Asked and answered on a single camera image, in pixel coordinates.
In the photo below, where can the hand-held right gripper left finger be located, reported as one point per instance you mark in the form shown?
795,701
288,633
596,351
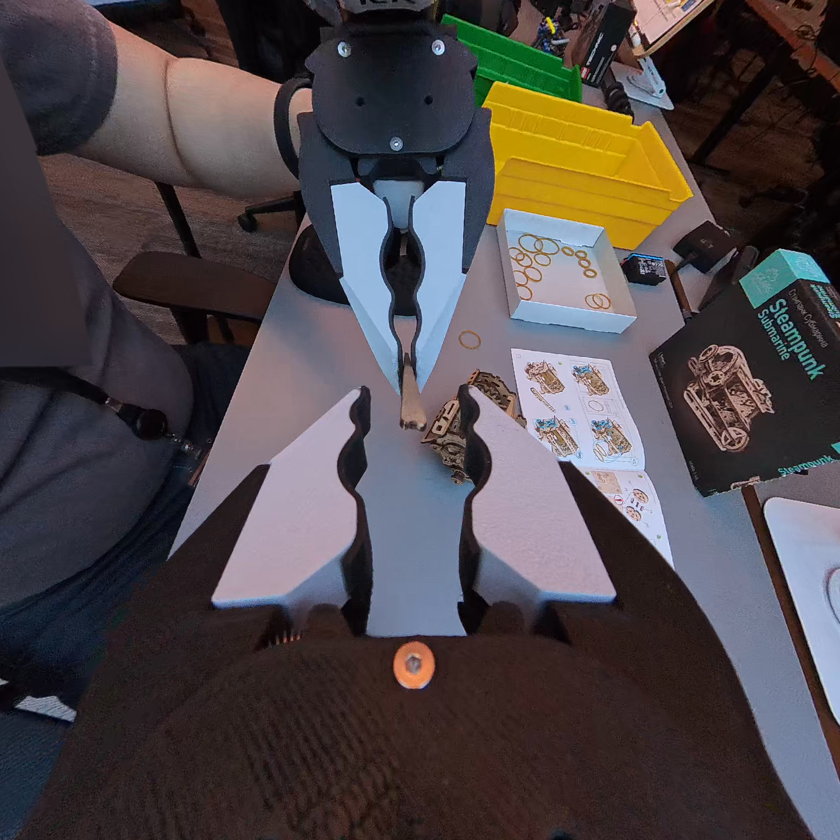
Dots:
295,525

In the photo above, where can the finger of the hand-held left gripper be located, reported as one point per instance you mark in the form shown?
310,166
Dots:
358,262
446,262

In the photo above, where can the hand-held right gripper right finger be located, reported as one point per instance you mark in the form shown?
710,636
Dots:
531,525

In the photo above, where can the wooden gear model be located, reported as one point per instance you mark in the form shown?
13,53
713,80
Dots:
446,433

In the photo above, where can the small elongated wooden part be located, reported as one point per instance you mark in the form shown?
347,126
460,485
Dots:
412,407

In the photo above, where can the person's left forearm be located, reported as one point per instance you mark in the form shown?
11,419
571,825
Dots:
216,124

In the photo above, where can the black model kit box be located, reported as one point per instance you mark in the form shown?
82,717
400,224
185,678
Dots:
722,407

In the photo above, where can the black rounded pad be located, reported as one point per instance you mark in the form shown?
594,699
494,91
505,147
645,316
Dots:
312,269

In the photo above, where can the group of yellow rubber bands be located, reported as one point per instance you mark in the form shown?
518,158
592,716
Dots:
520,244

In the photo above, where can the loose yellow rubber band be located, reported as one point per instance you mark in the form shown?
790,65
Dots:
459,339

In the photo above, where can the white cardboard tray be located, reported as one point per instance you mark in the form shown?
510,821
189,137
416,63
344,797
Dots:
564,292

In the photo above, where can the green plastic bin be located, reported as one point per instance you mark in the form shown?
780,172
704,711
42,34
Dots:
518,69

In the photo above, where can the open instruction booklet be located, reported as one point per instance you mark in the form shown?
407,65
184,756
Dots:
590,394

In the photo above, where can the black office chair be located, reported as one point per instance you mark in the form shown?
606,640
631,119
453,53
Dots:
197,282

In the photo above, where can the yellow plastic bin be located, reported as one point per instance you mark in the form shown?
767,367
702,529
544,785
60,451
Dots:
590,170

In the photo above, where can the black badge reel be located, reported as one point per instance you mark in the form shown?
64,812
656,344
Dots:
149,423

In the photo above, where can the small black blue-edged device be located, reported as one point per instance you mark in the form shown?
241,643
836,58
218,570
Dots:
646,267

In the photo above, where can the black product carton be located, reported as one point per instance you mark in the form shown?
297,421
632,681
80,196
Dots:
604,39

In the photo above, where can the person in grey shirt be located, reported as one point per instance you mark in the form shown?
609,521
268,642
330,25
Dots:
65,492

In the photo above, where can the black power adapter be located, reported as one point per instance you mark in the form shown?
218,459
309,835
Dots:
705,244

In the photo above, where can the white mat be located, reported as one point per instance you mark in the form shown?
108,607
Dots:
800,558

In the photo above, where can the black rectangular case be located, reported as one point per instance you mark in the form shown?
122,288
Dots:
732,275

